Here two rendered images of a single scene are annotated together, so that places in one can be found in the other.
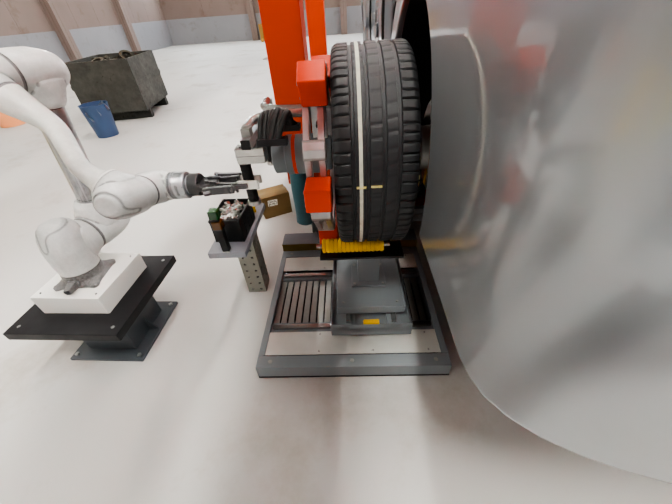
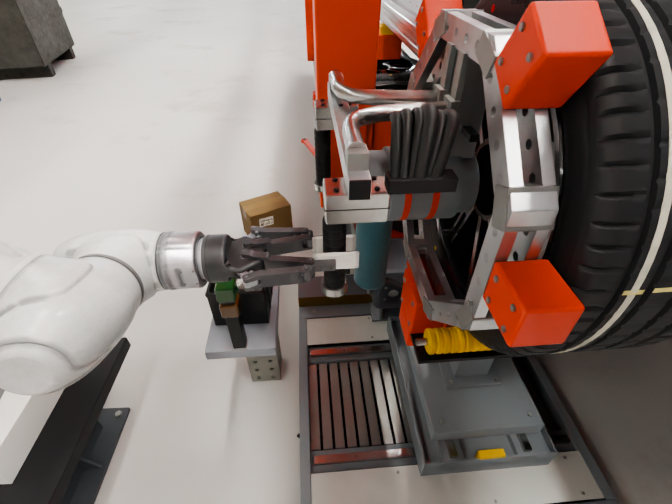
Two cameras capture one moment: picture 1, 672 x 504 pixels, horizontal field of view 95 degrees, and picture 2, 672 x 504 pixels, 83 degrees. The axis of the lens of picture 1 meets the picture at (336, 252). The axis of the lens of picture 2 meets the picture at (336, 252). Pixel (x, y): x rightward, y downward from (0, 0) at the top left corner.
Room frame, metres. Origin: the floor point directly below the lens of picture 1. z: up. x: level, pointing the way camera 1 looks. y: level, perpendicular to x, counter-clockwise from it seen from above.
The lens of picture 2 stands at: (0.50, 0.33, 1.21)
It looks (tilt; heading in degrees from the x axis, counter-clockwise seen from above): 40 degrees down; 352
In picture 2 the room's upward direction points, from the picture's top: straight up
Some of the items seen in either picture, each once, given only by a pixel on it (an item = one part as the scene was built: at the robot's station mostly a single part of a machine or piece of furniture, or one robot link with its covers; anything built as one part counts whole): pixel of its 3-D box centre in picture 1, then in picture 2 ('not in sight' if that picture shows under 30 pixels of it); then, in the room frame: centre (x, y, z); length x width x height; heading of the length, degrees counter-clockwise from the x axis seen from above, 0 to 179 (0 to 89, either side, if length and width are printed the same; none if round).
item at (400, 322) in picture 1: (367, 289); (458, 380); (1.10, -0.15, 0.13); 0.50 x 0.36 x 0.10; 176
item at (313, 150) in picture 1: (322, 152); (448, 181); (1.11, 0.02, 0.85); 0.54 x 0.07 x 0.54; 176
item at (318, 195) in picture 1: (318, 194); (527, 301); (0.79, 0.04, 0.85); 0.09 x 0.08 x 0.07; 176
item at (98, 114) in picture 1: (101, 118); not in sight; (4.61, 3.08, 0.22); 0.39 x 0.37 x 0.45; 86
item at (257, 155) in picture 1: (251, 152); (355, 199); (0.95, 0.24, 0.93); 0.09 x 0.05 x 0.05; 86
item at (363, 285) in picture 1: (367, 260); (471, 343); (1.10, -0.15, 0.32); 0.40 x 0.30 x 0.28; 176
